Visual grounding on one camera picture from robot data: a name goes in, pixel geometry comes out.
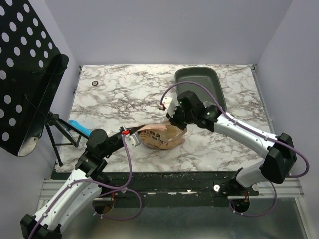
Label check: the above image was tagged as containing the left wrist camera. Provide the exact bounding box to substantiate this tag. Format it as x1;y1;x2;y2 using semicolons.
120;126;142;149

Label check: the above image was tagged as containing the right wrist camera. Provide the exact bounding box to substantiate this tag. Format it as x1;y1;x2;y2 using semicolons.
159;97;178;119

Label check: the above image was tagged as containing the dark grey litter tray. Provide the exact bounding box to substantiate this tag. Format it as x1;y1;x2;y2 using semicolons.
174;67;228;113

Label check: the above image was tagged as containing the blue plastic handle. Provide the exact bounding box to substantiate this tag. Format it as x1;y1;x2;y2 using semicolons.
68;120;91;137

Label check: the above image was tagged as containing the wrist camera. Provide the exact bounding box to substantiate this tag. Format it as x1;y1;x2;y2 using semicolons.
120;126;142;149
159;97;178;119

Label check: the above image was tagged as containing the pink cat litter bag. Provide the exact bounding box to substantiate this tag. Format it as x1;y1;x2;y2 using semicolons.
136;121;187;150

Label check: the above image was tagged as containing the black perforated music stand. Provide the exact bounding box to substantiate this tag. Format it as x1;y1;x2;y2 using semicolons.
0;0;80;157

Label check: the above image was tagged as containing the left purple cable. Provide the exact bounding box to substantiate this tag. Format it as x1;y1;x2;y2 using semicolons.
27;131;143;239

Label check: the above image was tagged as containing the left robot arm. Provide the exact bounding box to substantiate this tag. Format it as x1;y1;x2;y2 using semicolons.
20;127;140;239

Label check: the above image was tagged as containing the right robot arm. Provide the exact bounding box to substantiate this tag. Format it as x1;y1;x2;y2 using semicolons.
163;91;297;195

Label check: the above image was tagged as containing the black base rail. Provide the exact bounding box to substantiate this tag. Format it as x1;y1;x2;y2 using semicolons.
84;170;300;209

